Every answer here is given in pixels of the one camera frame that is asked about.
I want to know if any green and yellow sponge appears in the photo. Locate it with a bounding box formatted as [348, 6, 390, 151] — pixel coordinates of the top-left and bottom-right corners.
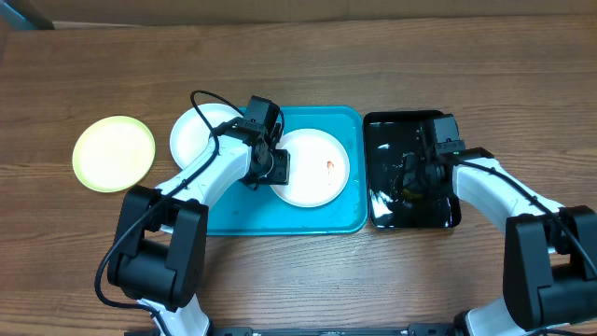
[402, 188, 423, 200]

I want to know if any white plate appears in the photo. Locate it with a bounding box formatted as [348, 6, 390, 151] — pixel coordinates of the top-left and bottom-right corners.
[170, 103, 241, 169]
[271, 129, 351, 208]

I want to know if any light green plate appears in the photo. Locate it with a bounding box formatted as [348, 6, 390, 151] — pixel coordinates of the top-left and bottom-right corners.
[72, 116, 156, 192]

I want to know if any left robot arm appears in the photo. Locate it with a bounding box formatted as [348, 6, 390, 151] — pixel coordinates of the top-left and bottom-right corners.
[94, 117, 290, 335]

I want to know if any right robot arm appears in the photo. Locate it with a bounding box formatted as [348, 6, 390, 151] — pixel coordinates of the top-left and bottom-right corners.
[397, 147, 596, 335]

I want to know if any black rectangular tray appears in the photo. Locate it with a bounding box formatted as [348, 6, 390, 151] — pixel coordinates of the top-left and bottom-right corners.
[363, 110, 462, 230]

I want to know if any teal plastic tray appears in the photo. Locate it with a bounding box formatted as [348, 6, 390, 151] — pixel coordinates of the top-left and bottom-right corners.
[207, 105, 368, 236]

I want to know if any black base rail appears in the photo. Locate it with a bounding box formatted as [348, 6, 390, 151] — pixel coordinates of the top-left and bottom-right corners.
[207, 323, 465, 336]

